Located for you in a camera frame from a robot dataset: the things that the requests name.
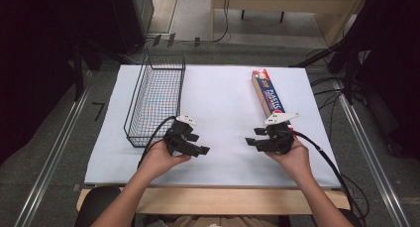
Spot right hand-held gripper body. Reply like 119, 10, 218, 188
260, 111, 301, 156

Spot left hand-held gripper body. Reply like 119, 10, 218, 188
162, 114, 199, 157

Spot long plastic wrap box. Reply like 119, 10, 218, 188
251, 68, 299, 142

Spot black wire basket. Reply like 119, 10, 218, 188
123, 54, 187, 149

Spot person's right hand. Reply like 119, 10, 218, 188
264, 138, 314, 182

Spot person's left hand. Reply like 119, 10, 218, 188
139, 139, 192, 182

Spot white table cover sheet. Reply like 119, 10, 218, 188
84, 64, 342, 189

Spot person's beige clothing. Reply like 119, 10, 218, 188
144, 214, 280, 227

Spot black stand leg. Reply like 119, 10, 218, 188
288, 38, 352, 68

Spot black stool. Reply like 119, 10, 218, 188
74, 185, 122, 227

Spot black cabinet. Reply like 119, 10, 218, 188
107, 0, 156, 56

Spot light wooden bench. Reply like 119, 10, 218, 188
210, 0, 368, 47

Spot black curtain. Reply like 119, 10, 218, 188
0, 0, 112, 166
343, 0, 420, 159

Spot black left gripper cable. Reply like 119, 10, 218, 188
136, 115, 178, 170

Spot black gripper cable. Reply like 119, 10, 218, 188
289, 130, 368, 227
136, 115, 178, 170

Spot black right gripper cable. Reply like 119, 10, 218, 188
289, 130, 368, 227

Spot black floor cables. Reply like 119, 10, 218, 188
309, 75, 346, 141

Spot metal floor rail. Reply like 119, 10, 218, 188
13, 82, 94, 227
332, 77, 411, 227

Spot black hanging cable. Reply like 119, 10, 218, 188
211, 0, 232, 44

